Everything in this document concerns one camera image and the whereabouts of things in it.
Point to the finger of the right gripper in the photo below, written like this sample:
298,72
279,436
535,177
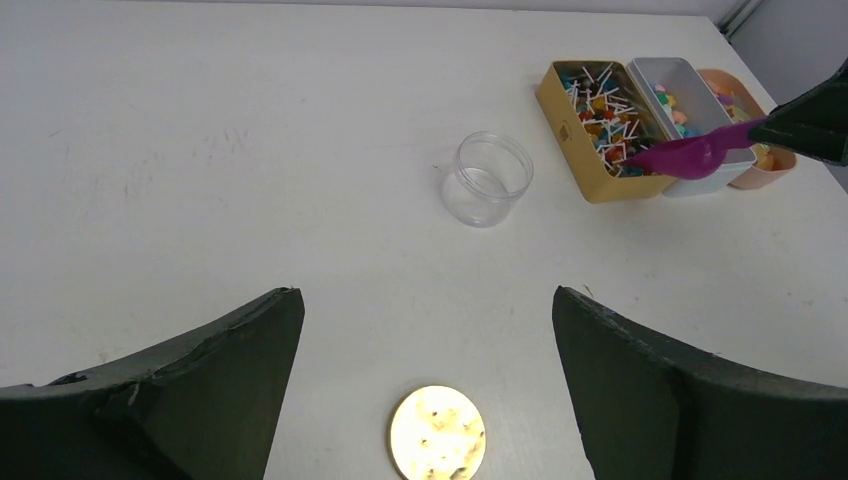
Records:
813,125

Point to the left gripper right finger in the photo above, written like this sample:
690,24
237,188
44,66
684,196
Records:
648,406

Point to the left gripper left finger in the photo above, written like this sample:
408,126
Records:
202,405

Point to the magenta plastic scoop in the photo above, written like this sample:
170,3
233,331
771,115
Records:
695,158

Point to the clear plastic jar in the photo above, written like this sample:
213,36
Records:
488,175

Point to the white tin of candies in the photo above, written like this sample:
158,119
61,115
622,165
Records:
685,106

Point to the gold jar lid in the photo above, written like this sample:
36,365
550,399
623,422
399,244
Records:
437,432

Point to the gold tin of lollipops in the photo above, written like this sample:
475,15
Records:
601,120

